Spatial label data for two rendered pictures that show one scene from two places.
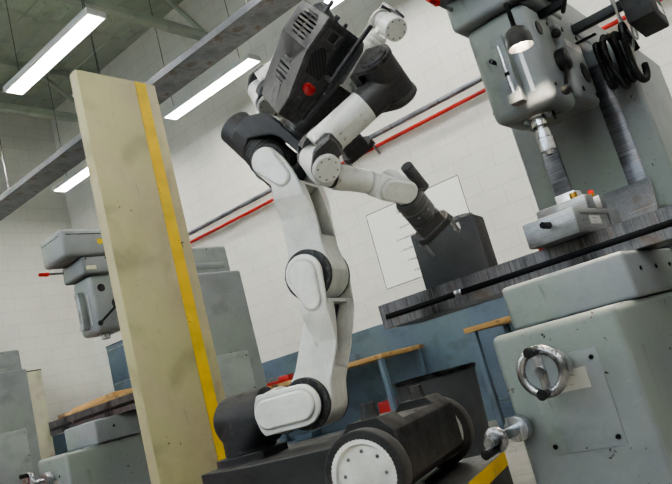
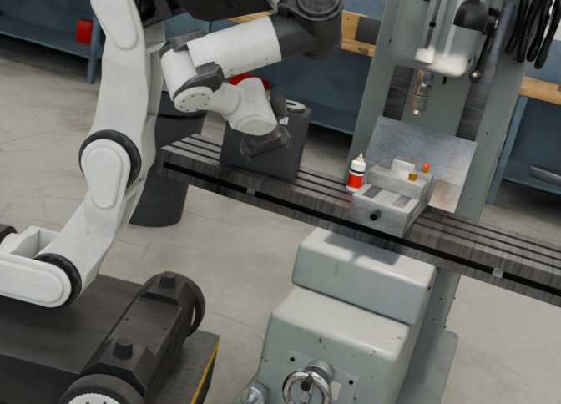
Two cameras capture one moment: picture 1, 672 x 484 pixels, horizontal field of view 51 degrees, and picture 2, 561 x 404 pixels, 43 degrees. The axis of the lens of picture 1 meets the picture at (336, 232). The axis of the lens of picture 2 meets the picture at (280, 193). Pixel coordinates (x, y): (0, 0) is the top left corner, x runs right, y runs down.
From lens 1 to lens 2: 0.97 m
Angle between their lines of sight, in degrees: 37
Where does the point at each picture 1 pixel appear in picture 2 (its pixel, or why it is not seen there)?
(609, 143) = (465, 88)
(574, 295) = (362, 291)
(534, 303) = (322, 274)
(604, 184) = (435, 120)
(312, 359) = (77, 243)
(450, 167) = not seen: outside the picture
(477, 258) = (286, 163)
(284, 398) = (30, 273)
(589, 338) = (358, 368)
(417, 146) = not seen: outside the picture
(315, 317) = (99, 214)
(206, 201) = not seen: outside the picture
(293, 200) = (128, 72)
